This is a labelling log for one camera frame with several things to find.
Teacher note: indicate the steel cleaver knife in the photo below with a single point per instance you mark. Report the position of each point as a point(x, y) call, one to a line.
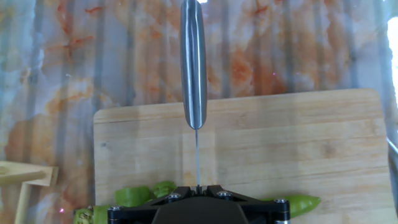
point(193, 77)

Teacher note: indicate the wooden peg rack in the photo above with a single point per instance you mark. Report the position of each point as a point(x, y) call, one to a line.
point(28, 175)

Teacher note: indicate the cut chili end chunk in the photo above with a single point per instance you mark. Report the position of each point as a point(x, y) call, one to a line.
point(163, 189)

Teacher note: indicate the wooden cutting board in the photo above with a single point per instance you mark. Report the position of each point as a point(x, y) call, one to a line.
point(280, 140)

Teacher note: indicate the cut green chili pepper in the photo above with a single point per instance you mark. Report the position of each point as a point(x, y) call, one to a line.
point(304, 203)

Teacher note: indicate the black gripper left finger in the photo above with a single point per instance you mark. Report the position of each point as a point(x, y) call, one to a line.
point(133, 214)

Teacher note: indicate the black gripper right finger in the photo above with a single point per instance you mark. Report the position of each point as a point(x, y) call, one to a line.
point(267, 213)

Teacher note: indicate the marble pattern plastic mat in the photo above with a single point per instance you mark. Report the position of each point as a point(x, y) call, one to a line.
point(62, 62)

